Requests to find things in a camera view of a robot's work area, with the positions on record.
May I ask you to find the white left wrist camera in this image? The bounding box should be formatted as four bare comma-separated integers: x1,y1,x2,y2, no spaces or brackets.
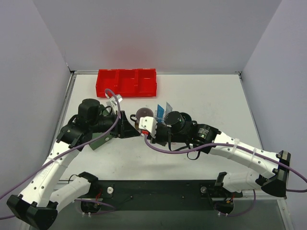
106,94,123,113

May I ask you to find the green metal tray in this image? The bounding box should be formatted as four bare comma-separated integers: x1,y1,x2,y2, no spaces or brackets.
90,105,116,151

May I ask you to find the translucent purple cup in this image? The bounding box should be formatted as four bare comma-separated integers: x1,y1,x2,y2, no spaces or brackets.
130,107,154,123

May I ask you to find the white toothpaste tube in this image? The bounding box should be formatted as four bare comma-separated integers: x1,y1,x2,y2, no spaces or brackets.
165,102,173,115

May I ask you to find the red plastic divided bin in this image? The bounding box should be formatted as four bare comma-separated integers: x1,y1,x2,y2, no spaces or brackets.
95,69,157,98

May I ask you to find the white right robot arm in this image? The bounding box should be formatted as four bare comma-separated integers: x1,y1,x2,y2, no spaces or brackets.
140,111,291,197

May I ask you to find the blue toothpaste tube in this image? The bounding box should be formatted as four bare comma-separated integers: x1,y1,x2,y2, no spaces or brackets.
156,104,165,119

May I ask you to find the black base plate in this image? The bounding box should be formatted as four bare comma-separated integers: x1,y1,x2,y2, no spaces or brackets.
81,180,243,211

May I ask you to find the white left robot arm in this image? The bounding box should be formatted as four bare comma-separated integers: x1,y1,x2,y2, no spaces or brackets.
7,94,139,230

